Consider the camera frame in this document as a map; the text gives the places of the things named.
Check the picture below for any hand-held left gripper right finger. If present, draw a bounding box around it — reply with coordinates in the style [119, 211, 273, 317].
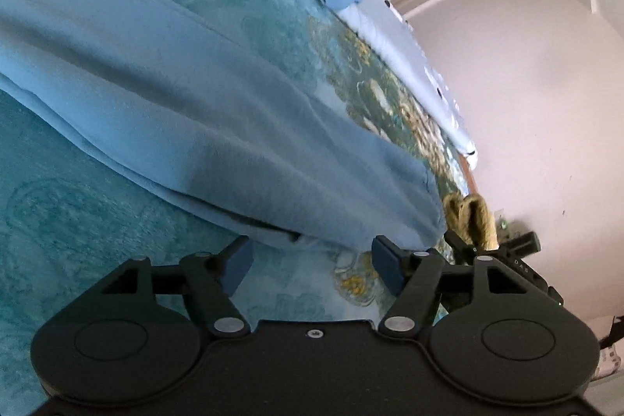
[371, 235, 534, 339]

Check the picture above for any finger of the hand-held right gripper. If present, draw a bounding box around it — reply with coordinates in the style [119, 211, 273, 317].
[443, 228, 481, 261]

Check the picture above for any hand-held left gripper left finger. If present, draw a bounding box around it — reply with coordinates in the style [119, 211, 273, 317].
[100, 235, 254, 339]

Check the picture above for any light blue fleece garment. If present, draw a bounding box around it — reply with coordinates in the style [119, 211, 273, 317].
[0, 0, 447, 251]

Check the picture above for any tan woven object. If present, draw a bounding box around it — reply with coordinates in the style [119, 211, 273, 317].
[441, 194, 498, 251]

